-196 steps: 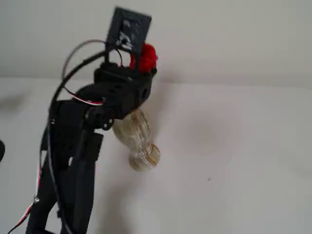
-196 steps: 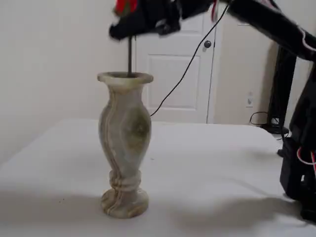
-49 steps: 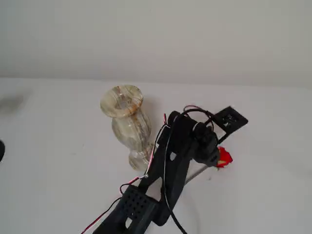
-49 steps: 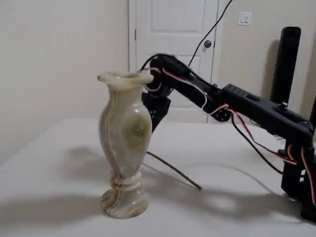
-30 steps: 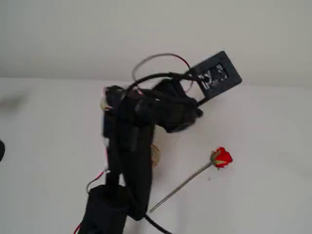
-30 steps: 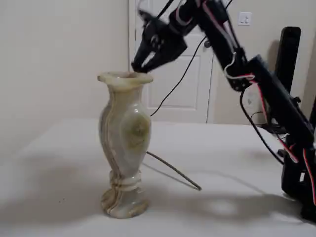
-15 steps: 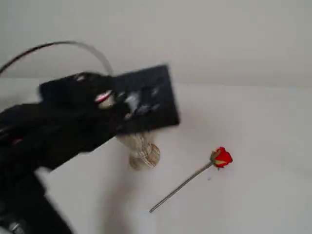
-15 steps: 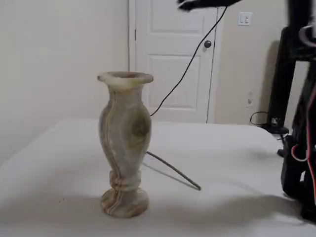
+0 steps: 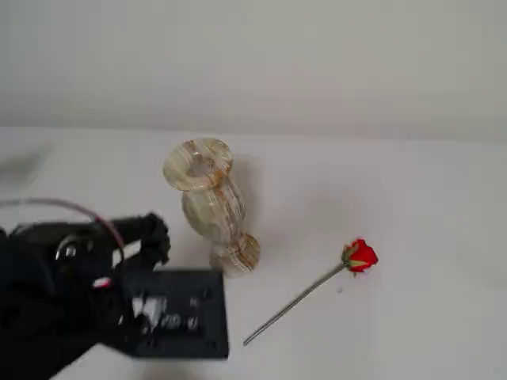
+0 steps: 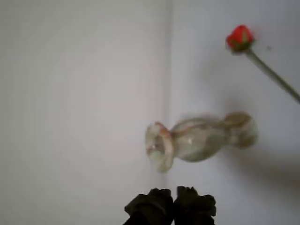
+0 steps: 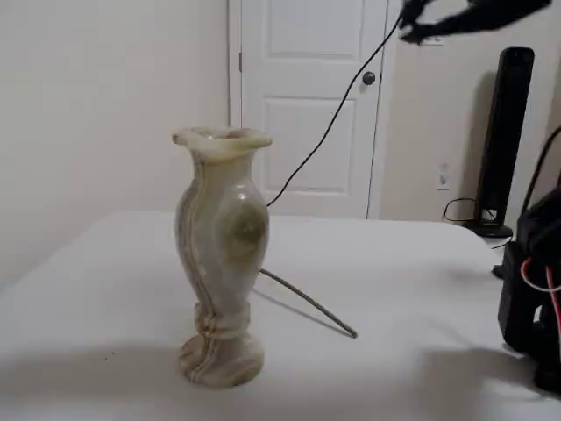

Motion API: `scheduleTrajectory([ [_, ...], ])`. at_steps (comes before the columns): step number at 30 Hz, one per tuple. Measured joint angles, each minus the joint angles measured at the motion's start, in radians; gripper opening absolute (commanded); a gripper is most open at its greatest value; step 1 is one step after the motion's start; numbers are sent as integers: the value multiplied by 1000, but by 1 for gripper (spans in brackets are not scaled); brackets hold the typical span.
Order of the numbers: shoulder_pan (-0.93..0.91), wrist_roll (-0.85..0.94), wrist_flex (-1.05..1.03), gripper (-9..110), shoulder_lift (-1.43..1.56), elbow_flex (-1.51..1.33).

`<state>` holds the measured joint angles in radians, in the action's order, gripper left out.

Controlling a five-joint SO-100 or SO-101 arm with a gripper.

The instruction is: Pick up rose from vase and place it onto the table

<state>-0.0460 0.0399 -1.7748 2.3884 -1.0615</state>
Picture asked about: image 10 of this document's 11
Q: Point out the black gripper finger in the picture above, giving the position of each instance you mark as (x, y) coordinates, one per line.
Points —
(152, 206)
(192, 206)

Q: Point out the red artificial rose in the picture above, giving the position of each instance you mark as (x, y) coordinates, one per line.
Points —
(240, 37)

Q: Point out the beige marble vase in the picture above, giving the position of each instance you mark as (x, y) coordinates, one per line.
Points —
(199, 140)

